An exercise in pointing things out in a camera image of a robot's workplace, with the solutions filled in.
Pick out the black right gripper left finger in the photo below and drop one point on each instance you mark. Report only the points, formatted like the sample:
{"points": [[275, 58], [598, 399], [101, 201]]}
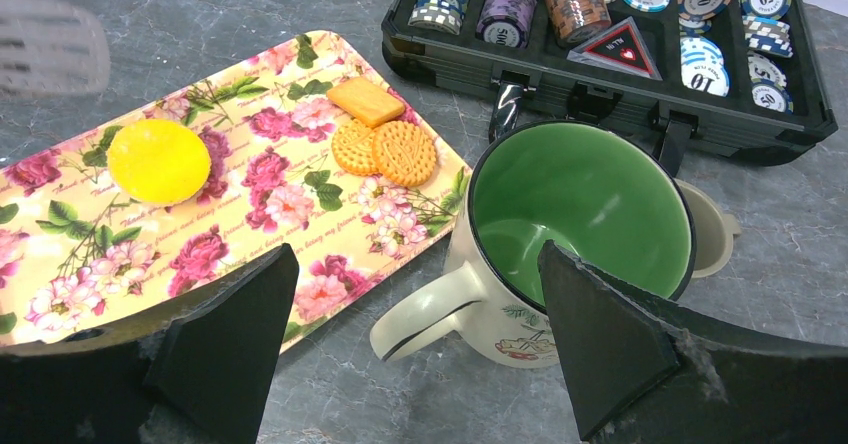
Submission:
{"points": [[206, 356]]}

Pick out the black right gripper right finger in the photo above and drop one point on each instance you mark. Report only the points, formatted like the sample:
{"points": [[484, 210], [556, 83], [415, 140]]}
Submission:
{"points": [[640, 368]]}

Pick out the silver serving tongs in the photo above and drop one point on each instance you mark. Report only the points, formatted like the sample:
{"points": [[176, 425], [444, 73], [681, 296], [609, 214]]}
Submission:
{"points": [[51, 48]]}

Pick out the small beige cup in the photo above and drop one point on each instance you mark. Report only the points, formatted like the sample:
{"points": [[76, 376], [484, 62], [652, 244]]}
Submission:
{"points": [[715, 231]]}

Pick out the floral rectangular tray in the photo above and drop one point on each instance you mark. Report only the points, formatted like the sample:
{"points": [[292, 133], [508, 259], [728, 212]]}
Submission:
{"points": [[77, 252]]}

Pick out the green-inside floral mug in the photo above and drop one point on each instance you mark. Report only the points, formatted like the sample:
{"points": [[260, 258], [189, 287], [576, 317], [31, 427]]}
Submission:
{"points": [[582, 187]]}

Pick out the round orange biscuit lower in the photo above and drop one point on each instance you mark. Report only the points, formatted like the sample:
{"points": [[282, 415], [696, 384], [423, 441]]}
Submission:
{"points": [[351, 147]]}

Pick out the round orange biscuit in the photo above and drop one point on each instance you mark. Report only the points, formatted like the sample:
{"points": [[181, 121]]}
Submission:
{"points": [[404, 153], [351, 147]]}

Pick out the square yellow biscuit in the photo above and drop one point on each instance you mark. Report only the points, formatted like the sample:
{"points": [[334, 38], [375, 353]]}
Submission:
{"points": [[366, 101]]}

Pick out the black poker chip case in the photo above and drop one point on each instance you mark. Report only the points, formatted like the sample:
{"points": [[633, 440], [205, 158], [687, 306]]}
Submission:
{"points": [[540, 77]]}

